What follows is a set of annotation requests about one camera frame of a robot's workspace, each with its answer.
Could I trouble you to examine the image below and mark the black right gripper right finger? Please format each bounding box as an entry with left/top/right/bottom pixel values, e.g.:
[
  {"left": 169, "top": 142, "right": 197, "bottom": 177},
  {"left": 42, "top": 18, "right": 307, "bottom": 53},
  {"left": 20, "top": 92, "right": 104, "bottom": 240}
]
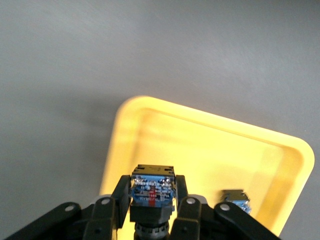
[{"left": 169, "top": 175, "right": 281, "bottom": 240}]

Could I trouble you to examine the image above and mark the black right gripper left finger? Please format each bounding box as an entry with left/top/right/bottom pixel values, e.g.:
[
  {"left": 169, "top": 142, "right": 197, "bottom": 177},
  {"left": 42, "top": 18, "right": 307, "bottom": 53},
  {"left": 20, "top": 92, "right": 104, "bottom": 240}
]
[{"left": 3, "top": 174, "right": 133, "bottom": 240}]

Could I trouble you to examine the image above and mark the dark grey table mat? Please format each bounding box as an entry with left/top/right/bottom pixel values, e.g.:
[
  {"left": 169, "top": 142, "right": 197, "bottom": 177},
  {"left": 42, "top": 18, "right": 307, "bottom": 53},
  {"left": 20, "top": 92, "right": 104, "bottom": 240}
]
[{"left": 0, "top": 0, "right": 320, "bottom": 240}]

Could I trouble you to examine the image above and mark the yellow plastic tray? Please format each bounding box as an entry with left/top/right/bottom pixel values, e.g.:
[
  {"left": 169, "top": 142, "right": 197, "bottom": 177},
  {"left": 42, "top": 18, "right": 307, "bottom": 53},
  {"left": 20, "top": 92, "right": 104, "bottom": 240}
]
[{"left": 99, "top": 95, "right": 315, "bottom": 240}]

